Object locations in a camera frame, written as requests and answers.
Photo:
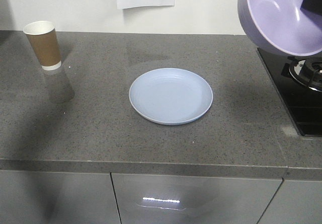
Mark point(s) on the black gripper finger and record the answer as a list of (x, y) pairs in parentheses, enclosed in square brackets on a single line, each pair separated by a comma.
[(314, 6)]

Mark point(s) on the purple plastic bowl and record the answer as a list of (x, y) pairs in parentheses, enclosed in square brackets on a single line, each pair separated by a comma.
[(281, 27)]

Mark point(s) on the brown white cup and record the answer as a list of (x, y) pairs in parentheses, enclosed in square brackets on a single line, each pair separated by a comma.
[(42, 37)]

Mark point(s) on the pale blue plate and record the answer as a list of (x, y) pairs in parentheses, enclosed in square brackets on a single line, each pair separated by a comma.
[(170, 96)]

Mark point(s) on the steel gas burner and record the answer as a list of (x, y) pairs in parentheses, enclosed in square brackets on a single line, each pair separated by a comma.
[(307, 72)]

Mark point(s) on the black gas stove top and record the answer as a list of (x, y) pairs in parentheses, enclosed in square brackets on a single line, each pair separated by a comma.
[(303, 105)]

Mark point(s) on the grey upper drawer front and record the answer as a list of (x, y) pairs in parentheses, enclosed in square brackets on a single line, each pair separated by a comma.
[(295, 202)]

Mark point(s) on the grey middle cabinet door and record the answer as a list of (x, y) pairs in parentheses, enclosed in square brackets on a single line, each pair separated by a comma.
[(181, 199)]

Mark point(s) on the grey cabinet door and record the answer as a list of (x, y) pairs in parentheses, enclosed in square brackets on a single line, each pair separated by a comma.
[(45, 197), (181, 199)]

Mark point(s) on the grey far cabinet door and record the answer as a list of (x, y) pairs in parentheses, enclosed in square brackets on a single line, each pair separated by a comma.
[(45, 197)]

